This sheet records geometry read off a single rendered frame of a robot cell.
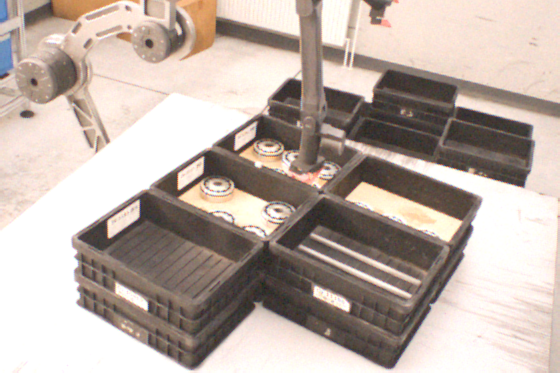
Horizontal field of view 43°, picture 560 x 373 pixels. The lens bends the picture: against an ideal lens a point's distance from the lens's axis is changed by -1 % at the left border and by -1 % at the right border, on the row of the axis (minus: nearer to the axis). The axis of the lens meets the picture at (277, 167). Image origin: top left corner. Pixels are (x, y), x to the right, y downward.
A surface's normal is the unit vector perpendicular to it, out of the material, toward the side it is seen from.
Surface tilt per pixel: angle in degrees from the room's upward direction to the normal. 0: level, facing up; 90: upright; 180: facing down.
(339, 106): 90
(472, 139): 90
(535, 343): 0
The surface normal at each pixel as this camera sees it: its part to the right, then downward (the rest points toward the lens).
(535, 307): 0.11, -0.84
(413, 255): -0.51, 0.41
